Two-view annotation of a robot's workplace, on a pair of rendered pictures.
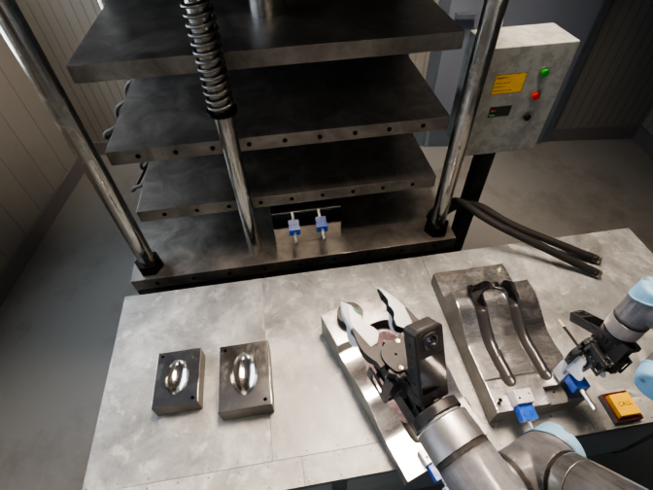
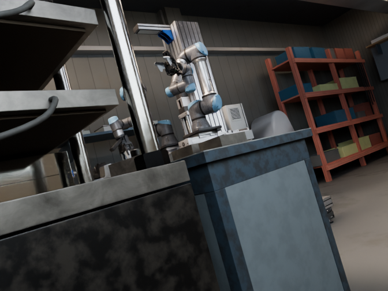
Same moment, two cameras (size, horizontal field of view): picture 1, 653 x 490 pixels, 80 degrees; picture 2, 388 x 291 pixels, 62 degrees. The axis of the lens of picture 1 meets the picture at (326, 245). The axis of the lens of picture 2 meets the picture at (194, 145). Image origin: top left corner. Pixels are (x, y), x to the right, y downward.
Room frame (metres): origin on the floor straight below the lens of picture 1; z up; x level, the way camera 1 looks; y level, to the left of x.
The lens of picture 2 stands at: (1.42, 1.52, 0.74)
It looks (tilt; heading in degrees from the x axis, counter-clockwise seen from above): 5 degrees up; 234
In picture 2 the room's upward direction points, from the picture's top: 15 degrees counter-clockwise
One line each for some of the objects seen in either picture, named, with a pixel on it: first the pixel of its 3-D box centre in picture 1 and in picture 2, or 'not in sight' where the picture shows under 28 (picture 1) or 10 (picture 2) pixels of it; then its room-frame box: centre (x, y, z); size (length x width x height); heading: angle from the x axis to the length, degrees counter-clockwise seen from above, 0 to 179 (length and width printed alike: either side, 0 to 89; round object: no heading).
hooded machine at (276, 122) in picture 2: not in sight; (276, 153); (-2.87, -2.13, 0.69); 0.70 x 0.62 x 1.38; 0
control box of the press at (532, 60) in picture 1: (467, 203); not in sight; (1.34, -0.66, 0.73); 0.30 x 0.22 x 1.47; 97
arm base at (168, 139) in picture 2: not in sight; (168, 140); (-0.10, -0.91, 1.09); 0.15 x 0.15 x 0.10
